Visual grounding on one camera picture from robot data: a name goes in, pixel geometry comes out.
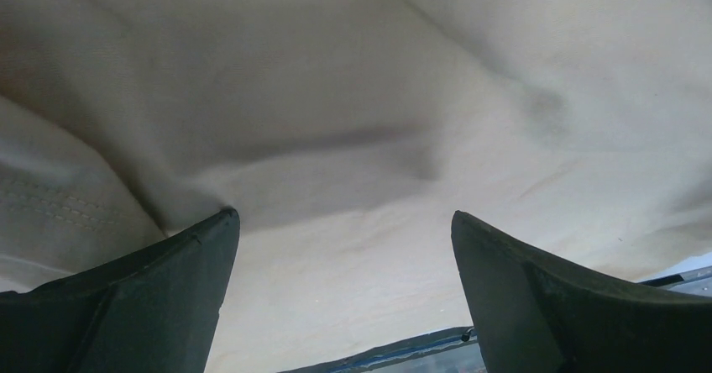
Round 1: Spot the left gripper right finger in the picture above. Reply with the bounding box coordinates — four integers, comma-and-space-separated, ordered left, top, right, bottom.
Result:
451, 211, 711, 372

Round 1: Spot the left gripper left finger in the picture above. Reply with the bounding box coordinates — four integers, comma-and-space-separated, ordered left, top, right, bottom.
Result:
1, 208, 240, 373

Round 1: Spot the beige t shirt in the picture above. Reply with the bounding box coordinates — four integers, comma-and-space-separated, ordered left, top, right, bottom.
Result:
1, 0, 711, 372

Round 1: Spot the aluminium frame rail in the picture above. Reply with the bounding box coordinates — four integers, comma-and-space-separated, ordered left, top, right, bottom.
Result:
282, 265, 711, 373

